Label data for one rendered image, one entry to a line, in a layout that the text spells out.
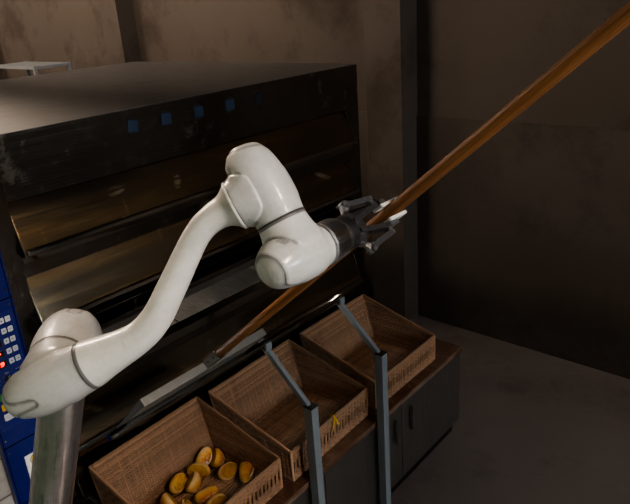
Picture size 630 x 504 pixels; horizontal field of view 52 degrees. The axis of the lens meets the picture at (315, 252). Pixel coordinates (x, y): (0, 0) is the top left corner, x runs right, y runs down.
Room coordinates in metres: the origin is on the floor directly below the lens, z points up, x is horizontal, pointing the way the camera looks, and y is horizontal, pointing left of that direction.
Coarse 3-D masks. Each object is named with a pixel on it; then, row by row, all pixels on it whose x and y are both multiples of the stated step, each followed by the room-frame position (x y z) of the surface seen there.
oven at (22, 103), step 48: (0, 96) 3.05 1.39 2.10; (48, 96) 2.91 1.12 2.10; (96, 96) 2.79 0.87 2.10; (144, 96) 2.67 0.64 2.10; (192, 96) 2.57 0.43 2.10; (0, 192) 1.97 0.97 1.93; (0, 240) 1.94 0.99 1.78; (96, 240) 2.18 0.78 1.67; (144, 288) 2.40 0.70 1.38; (192, 336) 2.44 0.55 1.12
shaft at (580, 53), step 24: (624, 24) 1.10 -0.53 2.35; (576, 48) 1.15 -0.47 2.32; (552, 72) 1.17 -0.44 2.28; (528, 96) 1.20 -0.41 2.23; (504, 120) 1.23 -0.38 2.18; (480, 144) 1.27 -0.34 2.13; (432, 168) 1.34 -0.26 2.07; (408, 192) 1.37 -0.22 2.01; (384, 216) 1.41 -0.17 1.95; (264, 312) 1.70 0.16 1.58; (240, 336) 1.77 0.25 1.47
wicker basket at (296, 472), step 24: (264, 360) 2.69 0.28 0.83; (312, 360) 2.75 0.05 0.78; (264, 384) 2.64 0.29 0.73; (312, 384) 2.75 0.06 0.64; (336, 384) 2.66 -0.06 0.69; (360, 384) 2.57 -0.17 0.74; (216, 408) 2.41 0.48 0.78; (240, 408) 2.51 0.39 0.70; (264, 408) 2.60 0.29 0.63; (288, 408) 2.63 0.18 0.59; (336, 408) 2.61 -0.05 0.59; (360, 408) 2.51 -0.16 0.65; (264, 432) 2.22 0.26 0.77; (288, 432) 2.45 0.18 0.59; (336, 432) 2.37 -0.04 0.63; (288, 456) 2.14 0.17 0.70
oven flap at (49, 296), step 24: (336, 168) 3.27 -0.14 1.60; (312, 192) 3.08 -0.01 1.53; (336, 192) 3.20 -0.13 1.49; (144, 240) 2.36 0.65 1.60; (168, 240) 2.43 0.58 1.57; (216, 240) 2.58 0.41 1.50; (240, 240) 2.64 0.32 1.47; (72, 264) 2.13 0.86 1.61; (96, 264) 2.19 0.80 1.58; (120, 264) 2.25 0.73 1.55; (144, 264) 2.31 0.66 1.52; (48, 288) 2.04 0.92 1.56; (72, 288) 2.09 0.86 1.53; (96, 288) 2.14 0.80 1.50; (120, 288) 2.20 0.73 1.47; (48, 312) 2.00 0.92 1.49
